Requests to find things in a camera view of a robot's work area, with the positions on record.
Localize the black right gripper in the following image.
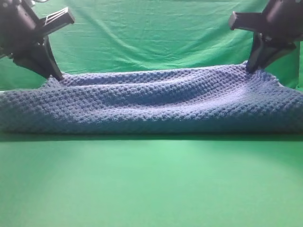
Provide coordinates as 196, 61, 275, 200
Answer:
228, 0, 303, 72

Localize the green backdrop cloth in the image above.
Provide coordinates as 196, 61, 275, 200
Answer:
0, 0, 303, 92

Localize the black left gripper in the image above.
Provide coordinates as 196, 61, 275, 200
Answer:
0, 0, 75, 81

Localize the blue waffle-weave towel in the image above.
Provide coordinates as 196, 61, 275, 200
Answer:
0, 63, 303, 134

